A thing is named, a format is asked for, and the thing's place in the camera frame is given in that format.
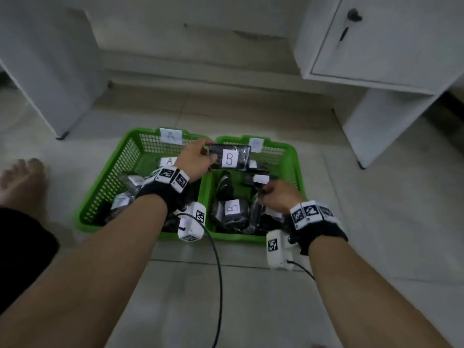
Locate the person's left forearm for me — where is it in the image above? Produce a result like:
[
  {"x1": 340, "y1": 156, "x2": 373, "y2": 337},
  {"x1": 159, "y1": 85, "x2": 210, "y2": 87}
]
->
[{"x1": 0, "y1": 193, "x2": 170, "y2": 348}]

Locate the person's right hand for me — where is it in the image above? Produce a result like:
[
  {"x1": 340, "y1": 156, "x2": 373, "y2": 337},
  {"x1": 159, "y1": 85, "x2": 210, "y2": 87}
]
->
[{"x1": 258, "y1": 180, "x2": 307, "y2": 216}]

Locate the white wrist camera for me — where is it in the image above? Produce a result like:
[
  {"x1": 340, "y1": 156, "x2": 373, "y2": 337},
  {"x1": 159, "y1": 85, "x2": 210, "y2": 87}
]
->
[
  {"x1": 266, "y1": 229, "x2": 296, "y2": 271},
  {"x1": 176, "y1": 202, "x2": 208, "y2": 243}
]

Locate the white desk cabinet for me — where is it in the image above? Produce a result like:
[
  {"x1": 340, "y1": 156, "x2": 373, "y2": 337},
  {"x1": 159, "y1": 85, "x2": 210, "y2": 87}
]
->
[{"x1": 293, "y1": 0, "x2": 464, "y2": 170}]

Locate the white desk side panel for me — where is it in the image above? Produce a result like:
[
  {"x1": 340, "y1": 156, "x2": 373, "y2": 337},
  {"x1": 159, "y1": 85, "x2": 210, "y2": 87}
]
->
[{"x1": 0, "y1": 0, "x2": 109, "y2": 141}]

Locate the black wristband with marker tags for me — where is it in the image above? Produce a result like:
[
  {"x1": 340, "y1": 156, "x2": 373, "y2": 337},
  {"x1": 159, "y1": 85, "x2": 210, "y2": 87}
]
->
[
  {"x1": 286, "y1": 200, "x2": 349, "y2": 256},
  {"x1": 134, "y1": 166, "x2": 192, "y2": 214}
]

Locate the black camera cable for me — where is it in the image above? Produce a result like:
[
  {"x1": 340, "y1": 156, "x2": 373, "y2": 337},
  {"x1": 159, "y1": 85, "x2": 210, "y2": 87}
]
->
[
  {"x1": 195, "y1": 222, "x2": 224, "y2": 348},
  {"x1": 286, "y1": 260, "x2": 316, "y2": 281}
]

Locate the black packet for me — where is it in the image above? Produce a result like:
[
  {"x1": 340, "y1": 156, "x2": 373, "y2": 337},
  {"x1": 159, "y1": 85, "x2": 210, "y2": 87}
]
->
[{"x1": 207, "y1": 143, "x2": 253, "y2": 171}]

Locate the person's right forearm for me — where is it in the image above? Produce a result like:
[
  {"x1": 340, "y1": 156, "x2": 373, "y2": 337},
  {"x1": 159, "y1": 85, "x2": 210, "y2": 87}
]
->
[{"x1": 308, "y1": 235, "x2": 454, "y2": 348}]

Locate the green plastic basket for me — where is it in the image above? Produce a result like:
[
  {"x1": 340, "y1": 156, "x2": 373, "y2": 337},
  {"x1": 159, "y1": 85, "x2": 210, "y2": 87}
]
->
[
  {"x1": 198, "y1": 135, "x2": 309, "y2": 245},
  {"x1": 75, "y1": 127, "x2": 213, "y2": 240}
]

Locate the person's left hand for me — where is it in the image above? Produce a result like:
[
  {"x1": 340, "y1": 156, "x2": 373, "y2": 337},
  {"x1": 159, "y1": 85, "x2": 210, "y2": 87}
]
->
[{"x1": 174, "y1": 138, "x2": 218, "y2": 184}]

